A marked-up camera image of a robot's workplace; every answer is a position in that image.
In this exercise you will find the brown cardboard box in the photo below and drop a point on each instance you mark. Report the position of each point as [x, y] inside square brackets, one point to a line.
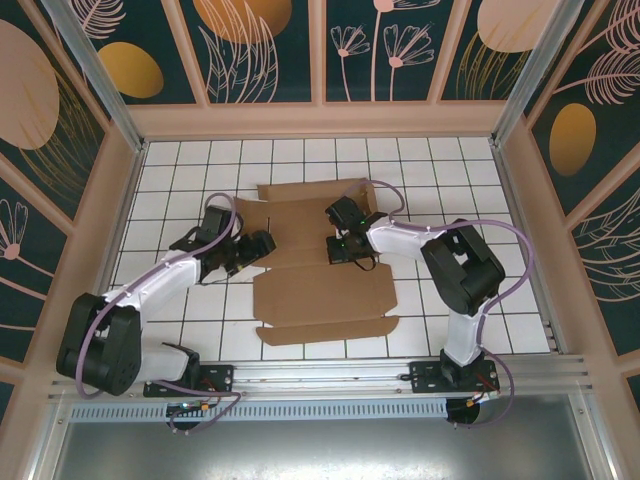
[320, 295]

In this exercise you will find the small circuit board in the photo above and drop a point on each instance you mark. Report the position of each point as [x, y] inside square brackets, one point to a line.
[187, 406]

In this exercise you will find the aluminium frame post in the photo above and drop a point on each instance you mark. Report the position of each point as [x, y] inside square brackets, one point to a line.
[530, 70]
[95, 75]

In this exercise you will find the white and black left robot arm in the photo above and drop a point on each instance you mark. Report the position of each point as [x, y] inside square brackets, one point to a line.
[100, 350]

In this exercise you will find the long aluminium base rail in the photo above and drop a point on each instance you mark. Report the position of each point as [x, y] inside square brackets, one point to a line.
[320, 377]

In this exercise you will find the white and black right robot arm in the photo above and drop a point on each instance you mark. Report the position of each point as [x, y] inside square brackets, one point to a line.
[470, 270]

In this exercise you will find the grey metal sheet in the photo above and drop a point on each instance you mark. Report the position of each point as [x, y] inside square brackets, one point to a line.
[320, 450]

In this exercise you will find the thin aluminium side rail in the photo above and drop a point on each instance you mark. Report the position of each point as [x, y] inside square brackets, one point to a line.
[528, 250]

